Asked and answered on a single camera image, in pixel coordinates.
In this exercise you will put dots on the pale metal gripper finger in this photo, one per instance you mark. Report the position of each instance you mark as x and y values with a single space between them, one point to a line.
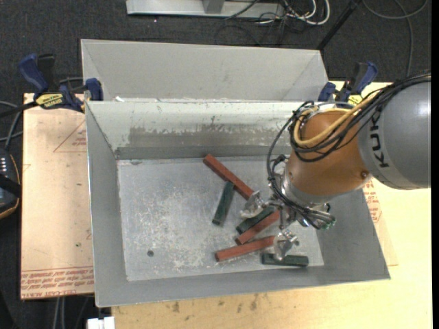
252 206
283 245

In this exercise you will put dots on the red-brown flat block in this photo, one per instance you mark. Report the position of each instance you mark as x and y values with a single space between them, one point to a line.
240 250
255 230
228 175

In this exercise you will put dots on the grey metal bin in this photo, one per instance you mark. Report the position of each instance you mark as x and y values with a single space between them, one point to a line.
171 197

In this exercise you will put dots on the dark green flat block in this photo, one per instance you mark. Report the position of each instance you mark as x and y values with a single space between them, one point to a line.
250 223
295 260
223 204

